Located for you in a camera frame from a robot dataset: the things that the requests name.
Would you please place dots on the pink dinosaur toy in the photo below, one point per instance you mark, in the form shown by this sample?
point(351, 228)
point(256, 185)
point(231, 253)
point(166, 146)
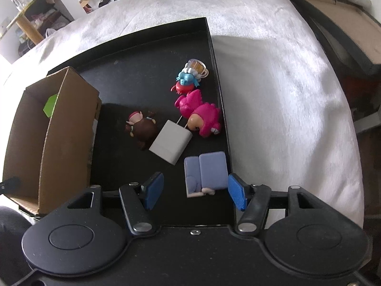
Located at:
point(201, 114)

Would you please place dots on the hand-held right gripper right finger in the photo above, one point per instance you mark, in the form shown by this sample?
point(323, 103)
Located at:
point(235, 190)

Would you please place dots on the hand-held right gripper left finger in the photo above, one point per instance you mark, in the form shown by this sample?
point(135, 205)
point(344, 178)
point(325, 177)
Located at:
point(154, 189)

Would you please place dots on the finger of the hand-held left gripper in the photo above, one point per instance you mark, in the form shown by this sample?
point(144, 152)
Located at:
point(11, 182)

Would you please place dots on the dark shoes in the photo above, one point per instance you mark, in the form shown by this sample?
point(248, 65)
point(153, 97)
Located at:
point(108, 0)

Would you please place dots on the brown cardboard box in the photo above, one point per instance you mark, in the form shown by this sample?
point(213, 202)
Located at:
point(62, 143)

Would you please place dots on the round gold-rimmed table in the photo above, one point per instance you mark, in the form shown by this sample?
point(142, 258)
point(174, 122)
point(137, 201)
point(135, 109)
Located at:
point(28, 20)

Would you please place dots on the black tray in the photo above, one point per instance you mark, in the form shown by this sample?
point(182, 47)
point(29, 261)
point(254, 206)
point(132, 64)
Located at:
point(134, 101)

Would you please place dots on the lavender bed figurine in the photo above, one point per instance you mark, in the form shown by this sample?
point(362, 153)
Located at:
point(208, 169)

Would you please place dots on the dark-framed wooden board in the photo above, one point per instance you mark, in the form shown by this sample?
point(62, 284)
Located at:
point(339, 23)

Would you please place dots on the blue creature figurine with mug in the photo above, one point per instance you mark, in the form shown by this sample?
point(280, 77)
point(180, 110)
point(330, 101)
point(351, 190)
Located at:
point(189, 79)

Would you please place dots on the white rectangular block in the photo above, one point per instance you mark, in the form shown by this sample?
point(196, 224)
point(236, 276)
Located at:
point(170, 143)

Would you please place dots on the white plastic bag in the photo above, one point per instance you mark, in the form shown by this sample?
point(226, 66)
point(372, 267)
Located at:
point(50, 32)

